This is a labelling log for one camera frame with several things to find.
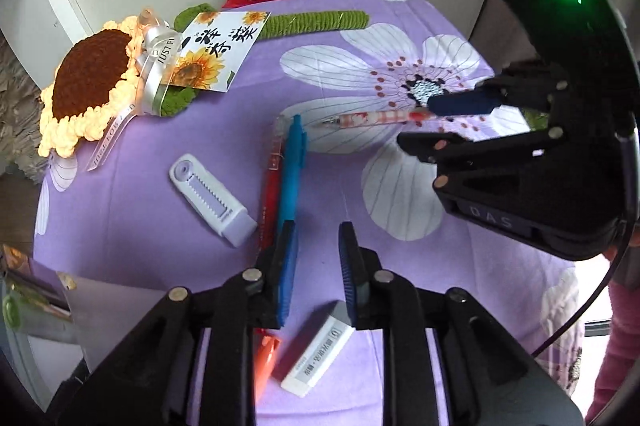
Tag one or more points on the white eraser grey sleeve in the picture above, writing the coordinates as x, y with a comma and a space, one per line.
310, 351

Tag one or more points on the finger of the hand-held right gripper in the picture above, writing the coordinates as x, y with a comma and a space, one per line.
465, 103
435, 146

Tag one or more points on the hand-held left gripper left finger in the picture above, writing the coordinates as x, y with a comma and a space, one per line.
286, 271

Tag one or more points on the orange pen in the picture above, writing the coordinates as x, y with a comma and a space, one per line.
265, 356

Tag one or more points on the white correction tape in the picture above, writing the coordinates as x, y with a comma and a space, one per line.
210, 198

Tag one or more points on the crochet sunflower with card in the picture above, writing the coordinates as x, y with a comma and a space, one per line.
85, 76

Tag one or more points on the blue pen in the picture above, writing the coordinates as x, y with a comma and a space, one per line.
291, 176

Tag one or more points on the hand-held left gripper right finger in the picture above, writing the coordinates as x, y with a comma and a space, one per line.
348, 271

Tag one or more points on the person's right forearm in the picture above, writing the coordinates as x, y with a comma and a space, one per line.
617, 346

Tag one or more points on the sunflower print card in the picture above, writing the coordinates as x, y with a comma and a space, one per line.
220, 46

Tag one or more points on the pink patterned pen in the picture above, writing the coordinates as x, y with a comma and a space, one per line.
380, 116

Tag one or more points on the purple floral tablecloth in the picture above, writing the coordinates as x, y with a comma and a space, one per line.
325, 206

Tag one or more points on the white ribbon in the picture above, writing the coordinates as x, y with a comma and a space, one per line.
150, 71

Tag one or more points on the red pen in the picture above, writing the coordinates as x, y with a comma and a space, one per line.
270, 191

